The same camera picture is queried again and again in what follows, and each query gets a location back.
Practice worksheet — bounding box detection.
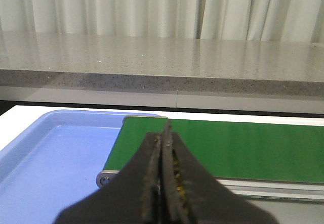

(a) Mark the white pleated curtain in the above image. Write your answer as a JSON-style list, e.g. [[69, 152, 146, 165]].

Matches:
[[1, 0, 323, 43]]

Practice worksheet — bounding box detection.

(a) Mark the blue plastic tray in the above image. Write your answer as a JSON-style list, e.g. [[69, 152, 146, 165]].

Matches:
[[0, 109, 161, 224]]

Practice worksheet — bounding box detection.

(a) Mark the grey stone counter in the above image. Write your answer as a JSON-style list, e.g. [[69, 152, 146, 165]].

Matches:
[[1, 32, 323, 114]]

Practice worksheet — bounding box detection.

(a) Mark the silver conveyor end bracket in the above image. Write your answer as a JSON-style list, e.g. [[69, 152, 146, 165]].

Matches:
[[96, 169, 119, 188]]

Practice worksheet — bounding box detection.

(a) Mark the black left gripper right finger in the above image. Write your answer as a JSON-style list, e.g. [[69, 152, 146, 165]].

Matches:
[[160, 120, 277, 223]]

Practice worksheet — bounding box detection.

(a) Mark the green conveyor belt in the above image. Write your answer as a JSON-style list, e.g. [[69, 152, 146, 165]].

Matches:
[[104, 116, 323, 184]]

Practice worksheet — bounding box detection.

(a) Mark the aluminium conveyor frame rail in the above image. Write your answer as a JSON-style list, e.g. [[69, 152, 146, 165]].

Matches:
[[217, 178, 323, 202]]

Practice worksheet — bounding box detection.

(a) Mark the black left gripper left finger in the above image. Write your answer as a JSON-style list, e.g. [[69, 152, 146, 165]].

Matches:
[[54, 132, 160, 223]]

